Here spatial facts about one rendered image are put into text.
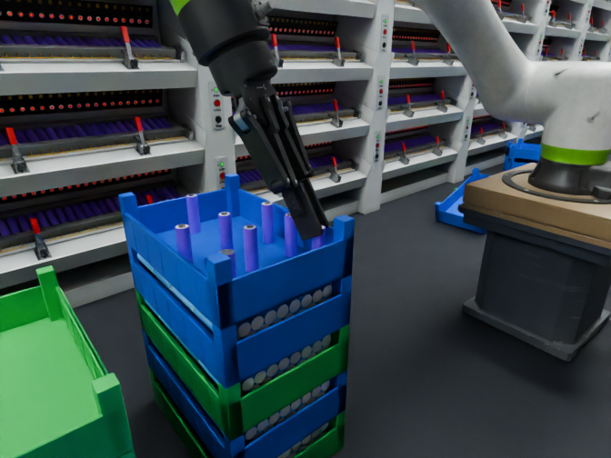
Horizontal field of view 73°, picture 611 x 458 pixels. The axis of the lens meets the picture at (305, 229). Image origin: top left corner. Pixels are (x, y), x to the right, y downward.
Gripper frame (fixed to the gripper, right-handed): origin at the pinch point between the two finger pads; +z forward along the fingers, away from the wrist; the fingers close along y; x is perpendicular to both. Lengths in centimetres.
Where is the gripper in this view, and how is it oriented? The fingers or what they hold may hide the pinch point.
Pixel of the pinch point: (305, 209)
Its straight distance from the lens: 53.0
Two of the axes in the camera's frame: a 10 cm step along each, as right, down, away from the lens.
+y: 3.5, -3.5, 8.7
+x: -8.5, 2.8, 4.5
